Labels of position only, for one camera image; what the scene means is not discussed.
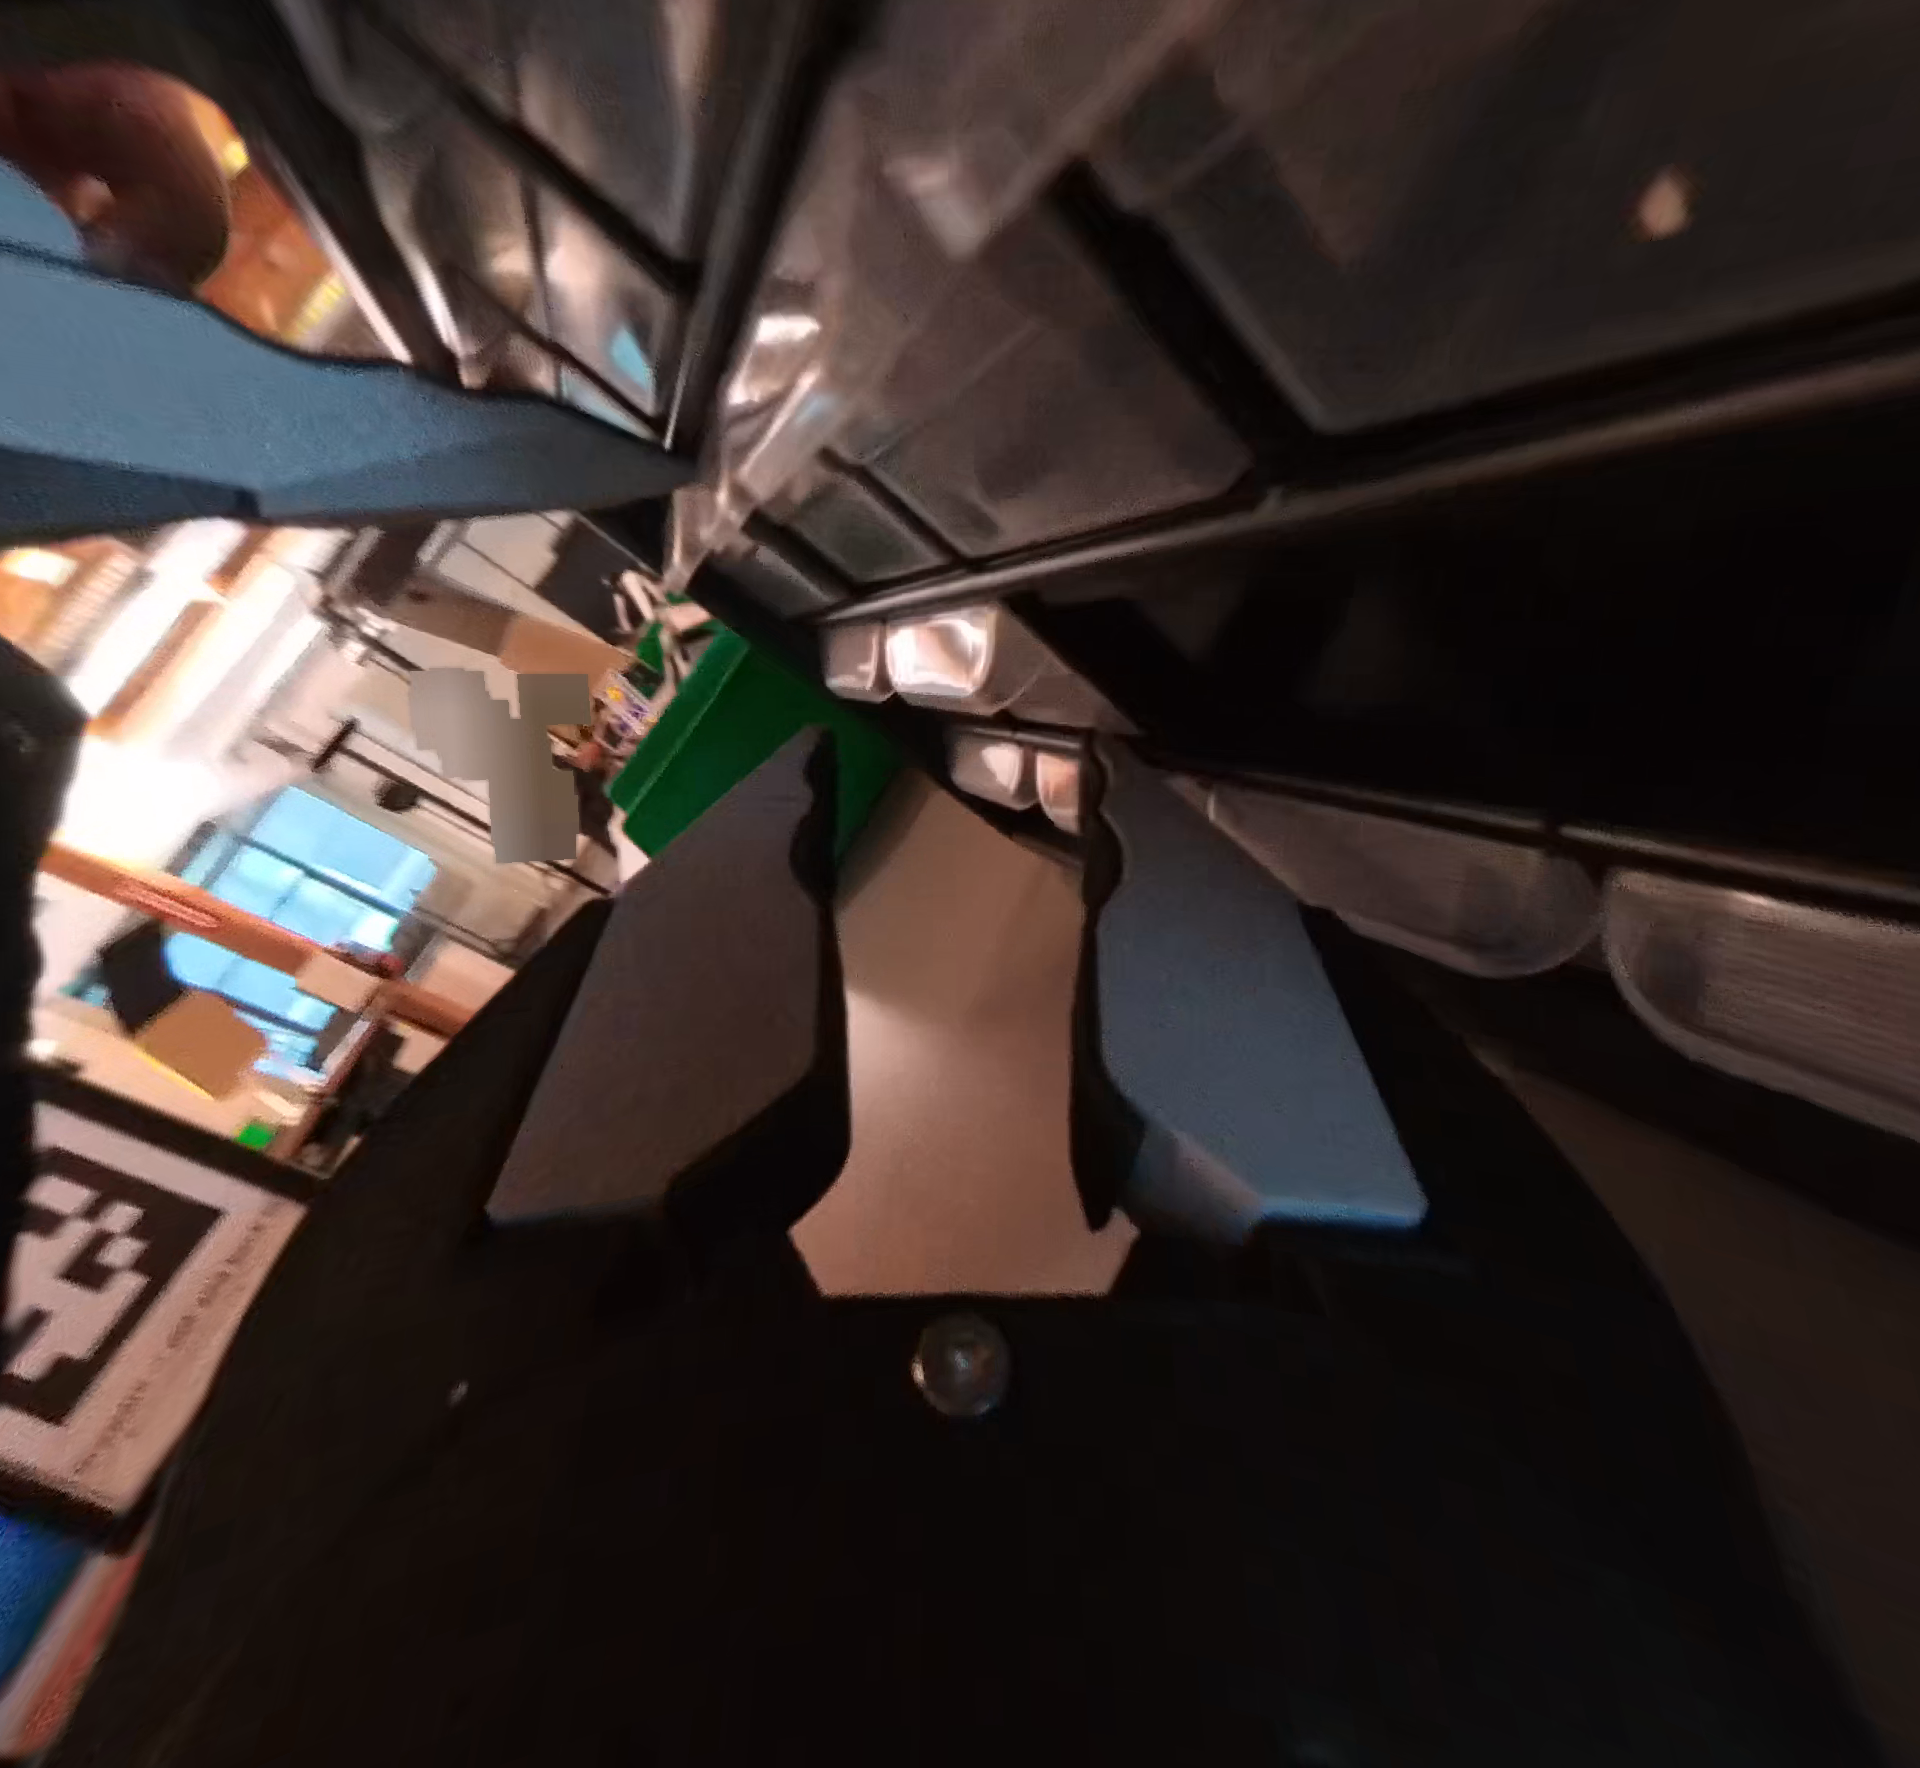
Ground bank of clear drawers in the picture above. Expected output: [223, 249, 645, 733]
[223, 0, 1920, 1139]

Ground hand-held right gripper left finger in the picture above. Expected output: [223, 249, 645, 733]
[489, 731, 851, 1233]

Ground cardboard box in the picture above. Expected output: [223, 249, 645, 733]
[139, 993, 274, 1100]

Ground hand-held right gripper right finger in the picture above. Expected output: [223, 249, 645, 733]
[1071, 746, 1426, 1237]

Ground black drawer cabinet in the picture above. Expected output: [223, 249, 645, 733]
[0, 0, 1920, 1231]

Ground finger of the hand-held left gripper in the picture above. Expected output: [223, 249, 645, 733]
[0, 241, 702, 543]

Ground green plastic bin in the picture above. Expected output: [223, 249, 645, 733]
[607, 620, 903, 857]

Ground wooden beam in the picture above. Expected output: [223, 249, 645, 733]
[37, 845, 501, 1037]

